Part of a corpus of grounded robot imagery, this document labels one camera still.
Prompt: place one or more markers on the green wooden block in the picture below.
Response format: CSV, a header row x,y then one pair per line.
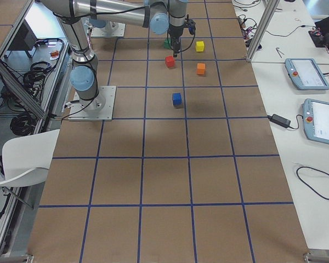
x,y
167,43

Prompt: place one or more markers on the blue wooden block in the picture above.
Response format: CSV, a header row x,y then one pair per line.
x,y
176,99

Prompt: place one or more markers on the yellow wooden block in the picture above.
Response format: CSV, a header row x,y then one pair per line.
x,y
200,46

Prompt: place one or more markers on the white chair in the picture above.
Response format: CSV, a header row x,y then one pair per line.
x,y
26,160

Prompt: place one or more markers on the teach pendant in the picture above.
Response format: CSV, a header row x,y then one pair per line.
x,y
316,120
305,74

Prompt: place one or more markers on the teach pendant far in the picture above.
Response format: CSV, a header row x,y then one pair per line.
x,y
305,74

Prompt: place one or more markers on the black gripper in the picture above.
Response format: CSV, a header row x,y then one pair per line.
x,y
174,34

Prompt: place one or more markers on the black power adapter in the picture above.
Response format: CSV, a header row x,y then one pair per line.
x,y
281,121

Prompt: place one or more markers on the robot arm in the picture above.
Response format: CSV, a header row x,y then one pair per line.
x,y
161,17
83,75

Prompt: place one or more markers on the teach pendant near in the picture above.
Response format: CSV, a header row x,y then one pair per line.
x,y
316,120

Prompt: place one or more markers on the red snack packet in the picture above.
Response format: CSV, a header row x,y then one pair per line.
x,y
54,54

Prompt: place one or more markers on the allen key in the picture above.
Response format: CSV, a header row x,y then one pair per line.
x,y
280,53

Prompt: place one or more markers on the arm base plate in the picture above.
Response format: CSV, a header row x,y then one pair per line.
x,y
111,29
101,108

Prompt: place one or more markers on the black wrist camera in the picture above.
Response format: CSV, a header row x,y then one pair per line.
x,y
191,25

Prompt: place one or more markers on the aluminium frame post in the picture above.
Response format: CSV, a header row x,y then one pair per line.
x,y
261,29

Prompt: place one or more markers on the red wooden block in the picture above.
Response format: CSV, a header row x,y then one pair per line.
x,y
170,61

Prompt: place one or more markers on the orange wooden block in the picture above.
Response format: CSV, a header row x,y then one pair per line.
x,y
201,69

